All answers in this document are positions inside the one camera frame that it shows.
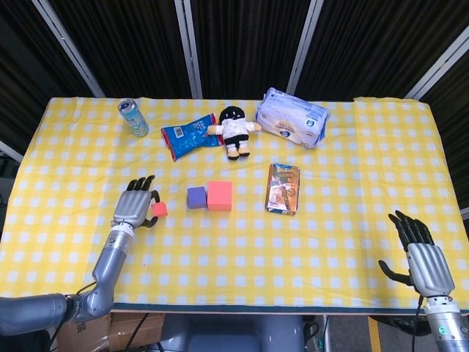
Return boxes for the white metal frame post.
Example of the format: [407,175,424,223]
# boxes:
[0,141,23,163]
[405,25,469,100]
[174,0,204,99]
[31,0,106,98]
[286,0,325,95]

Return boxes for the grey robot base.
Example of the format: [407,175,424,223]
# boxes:
[160,314,307,352]

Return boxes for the yellow white checked tablecloth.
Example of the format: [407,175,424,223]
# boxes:
[0,96,469,307]

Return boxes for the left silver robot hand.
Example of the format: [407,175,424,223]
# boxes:
[111,175,161,229]

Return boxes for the blue snack bag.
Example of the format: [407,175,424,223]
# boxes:
[160,113,225,163]

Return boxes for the light blue drink can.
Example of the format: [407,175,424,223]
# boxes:
[117,98,149,138]

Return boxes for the pale blue tissue pack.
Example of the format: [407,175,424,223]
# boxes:
[255,87,330,150]

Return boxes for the plush doll white shirt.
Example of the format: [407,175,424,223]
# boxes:
[207,106,262,161]

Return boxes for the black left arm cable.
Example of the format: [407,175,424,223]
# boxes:
[47,281,98,352]

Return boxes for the large red foam cube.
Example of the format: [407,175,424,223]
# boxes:
[206,180,234,213]

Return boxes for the brown cardboard box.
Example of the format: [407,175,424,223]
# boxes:
[54,311,166,352]

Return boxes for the orange biscuit box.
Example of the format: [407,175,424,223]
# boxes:
[265,163,302,216]

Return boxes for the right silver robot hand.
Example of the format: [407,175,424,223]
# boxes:
[378,210,455,297]

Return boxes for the purple cube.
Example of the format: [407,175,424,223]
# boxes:
[187,186,208,210]

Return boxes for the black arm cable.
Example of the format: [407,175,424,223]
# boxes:
[47,281,98,352]
[412,296,425,352]

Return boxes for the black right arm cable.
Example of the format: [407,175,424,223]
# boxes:
[412,296,425,352]

